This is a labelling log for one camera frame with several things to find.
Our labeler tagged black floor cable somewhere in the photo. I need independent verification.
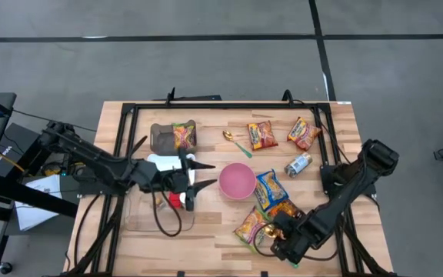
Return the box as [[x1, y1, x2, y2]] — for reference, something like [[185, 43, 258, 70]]
[[12, 108, 98, 134]]

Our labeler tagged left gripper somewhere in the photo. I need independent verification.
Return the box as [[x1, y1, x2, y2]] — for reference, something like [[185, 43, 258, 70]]
[[162, 147, 218, 212]]

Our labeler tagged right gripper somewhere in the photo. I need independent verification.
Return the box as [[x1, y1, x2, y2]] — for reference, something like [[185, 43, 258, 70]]
[[271, 210, 315, 265]]

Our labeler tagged red lid spice jar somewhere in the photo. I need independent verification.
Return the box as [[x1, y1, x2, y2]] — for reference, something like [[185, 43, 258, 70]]
[[168, 192, 184, 211]]

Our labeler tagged clear plastic container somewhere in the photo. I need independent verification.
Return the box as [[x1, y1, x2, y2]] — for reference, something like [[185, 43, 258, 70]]
[[123, 188, 196, 233]]

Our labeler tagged blue ramen noodle pack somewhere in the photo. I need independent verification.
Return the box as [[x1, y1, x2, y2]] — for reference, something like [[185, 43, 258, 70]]
[[254, 169, 290, 212]]

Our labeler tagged white plastic tray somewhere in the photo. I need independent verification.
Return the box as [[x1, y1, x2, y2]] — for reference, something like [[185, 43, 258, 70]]
[[146, 152, 198, 185]]

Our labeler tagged red roast beef ramen pack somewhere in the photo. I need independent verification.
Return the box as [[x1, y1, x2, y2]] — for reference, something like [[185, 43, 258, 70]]
[[247, 120, 279, 151], [286, 116, 322, 152]]

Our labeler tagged gold spoon green handle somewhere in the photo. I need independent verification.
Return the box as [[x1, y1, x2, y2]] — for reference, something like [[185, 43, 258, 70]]
[[222, 129, 253, 159]]

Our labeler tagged lime chili shrimp ramen pack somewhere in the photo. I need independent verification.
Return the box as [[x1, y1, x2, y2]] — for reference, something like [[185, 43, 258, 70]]
[[233, 206, 273, 253], [172, 122, 198, 151]]

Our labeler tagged white paper sheet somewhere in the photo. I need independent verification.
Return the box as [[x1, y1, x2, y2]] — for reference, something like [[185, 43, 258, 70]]
[[13, 174, 63, 232]]

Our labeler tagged black computer box white lettering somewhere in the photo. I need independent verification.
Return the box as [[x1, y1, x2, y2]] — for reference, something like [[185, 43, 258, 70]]
[[0, 122, 49, 180]]

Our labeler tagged pink plastic bowl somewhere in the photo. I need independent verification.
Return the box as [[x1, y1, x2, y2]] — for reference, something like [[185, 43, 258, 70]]
[[218, 162, 258, 201]]

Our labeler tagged black metal table frame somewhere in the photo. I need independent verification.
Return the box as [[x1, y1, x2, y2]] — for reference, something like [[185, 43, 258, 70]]
[[62, 87, 398, 277]]

